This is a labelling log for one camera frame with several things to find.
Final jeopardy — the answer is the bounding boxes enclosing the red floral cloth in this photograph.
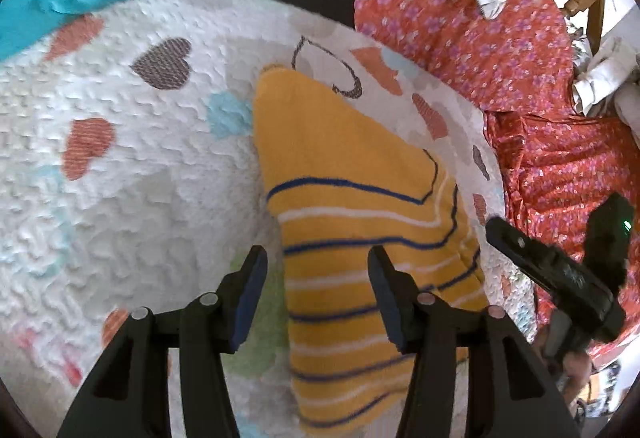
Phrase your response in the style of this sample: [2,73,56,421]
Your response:
[354,0,640,364]

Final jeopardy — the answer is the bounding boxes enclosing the white heart-print blanket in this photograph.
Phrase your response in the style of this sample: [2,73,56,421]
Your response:
[0,0,541,438]

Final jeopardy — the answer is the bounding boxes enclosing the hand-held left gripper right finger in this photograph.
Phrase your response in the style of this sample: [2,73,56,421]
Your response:
[367,245,581,438]

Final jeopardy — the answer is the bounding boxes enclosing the yellow striped sweater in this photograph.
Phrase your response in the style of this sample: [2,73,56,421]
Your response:
[252,64,491,434]

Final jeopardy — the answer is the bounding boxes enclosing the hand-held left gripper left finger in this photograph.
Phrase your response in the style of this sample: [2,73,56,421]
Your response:
[57,245,268,438]

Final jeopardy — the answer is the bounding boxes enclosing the person's right hand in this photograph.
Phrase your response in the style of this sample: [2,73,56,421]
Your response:
[532,338,597,404]

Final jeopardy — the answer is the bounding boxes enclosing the white crumpled cloth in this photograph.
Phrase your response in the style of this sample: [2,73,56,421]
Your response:
[572,36,640,123]

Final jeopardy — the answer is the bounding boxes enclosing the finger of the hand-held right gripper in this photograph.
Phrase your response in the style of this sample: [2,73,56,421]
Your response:
[486,216,566,289]

